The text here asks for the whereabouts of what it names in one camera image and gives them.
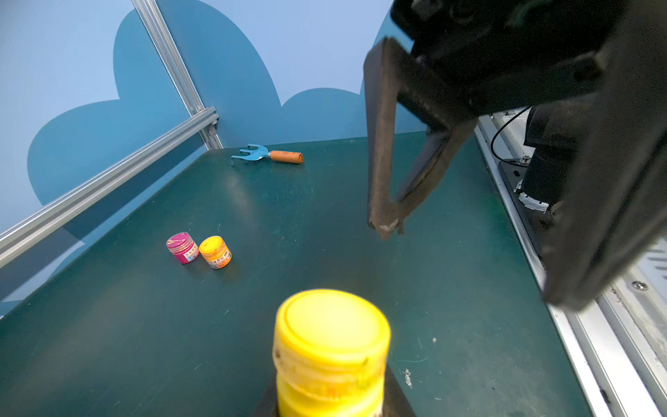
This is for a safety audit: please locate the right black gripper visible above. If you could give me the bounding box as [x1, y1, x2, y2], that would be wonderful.
[363, 1, 625, 239]

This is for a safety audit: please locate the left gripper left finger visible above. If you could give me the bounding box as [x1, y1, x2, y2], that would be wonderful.
[252, 377, 279, 417]

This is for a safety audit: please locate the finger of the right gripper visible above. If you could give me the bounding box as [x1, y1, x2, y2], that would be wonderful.
[543, 1, 666, 311]

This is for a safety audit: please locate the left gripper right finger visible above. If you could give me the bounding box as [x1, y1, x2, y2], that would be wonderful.
[382, 368, 416, 417]

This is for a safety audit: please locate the magenta paint jar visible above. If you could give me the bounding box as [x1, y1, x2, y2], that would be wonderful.
[166, 232, 200, 264]

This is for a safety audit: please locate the blue garden fork toy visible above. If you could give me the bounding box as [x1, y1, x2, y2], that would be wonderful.
[230, 144, 304, 164]

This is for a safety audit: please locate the aluminium front rail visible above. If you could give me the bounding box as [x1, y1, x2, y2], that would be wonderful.
[473, 108, 667, 417]

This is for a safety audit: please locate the aluminium frame right post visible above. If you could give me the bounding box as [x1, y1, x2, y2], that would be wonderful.
[131, 0, 224, 151]

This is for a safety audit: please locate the aluminium frame back bar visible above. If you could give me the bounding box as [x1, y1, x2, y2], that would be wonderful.
[1, 107, 219, 266]

